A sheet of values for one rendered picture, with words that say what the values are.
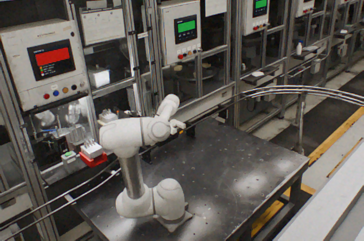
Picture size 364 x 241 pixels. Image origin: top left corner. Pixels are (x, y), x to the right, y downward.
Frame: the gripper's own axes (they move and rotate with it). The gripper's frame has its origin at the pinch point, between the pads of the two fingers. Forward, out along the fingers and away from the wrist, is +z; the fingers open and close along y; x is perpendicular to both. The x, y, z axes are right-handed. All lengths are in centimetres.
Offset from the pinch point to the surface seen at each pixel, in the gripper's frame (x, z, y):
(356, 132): -281, -72, -115
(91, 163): 36.7, -6.2, -20.2
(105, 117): 3.4, 29.4, -12.2
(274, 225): -60, -88, -90
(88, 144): 32.6, 3.7, -12.3
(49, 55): 41, 10, 51
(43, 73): 47, 10, 42
